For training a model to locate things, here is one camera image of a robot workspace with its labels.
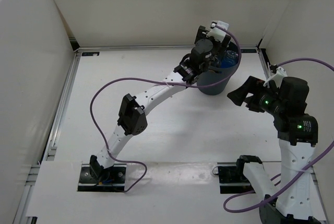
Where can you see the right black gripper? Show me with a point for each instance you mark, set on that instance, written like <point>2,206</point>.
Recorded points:
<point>252,85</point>

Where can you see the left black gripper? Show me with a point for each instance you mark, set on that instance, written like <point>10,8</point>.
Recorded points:
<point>221,46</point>

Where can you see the blue label plastic bottle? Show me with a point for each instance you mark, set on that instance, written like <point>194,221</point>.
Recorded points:
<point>230,59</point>

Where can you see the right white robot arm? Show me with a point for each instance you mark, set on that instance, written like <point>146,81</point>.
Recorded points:
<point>298,136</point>

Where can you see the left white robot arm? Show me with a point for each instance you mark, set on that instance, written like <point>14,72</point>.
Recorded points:
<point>132,116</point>

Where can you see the dark blue waste bin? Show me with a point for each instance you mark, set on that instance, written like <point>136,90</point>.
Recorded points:
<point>214,81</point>

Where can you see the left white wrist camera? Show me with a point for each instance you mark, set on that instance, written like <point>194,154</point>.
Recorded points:
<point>216,32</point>

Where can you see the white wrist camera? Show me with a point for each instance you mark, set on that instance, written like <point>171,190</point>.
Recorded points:
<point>216,32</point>
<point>277,74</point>

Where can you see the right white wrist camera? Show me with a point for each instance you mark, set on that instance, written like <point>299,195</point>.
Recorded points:
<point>277,74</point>

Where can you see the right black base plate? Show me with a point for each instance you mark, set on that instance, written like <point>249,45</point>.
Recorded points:
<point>230,182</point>

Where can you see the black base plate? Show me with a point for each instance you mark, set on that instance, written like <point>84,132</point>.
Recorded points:
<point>113,180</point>
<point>230,182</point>

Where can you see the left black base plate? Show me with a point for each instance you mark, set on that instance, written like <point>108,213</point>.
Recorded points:
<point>113,180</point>

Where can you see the left aluminium frame rail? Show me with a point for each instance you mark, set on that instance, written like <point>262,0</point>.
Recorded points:
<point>56,128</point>

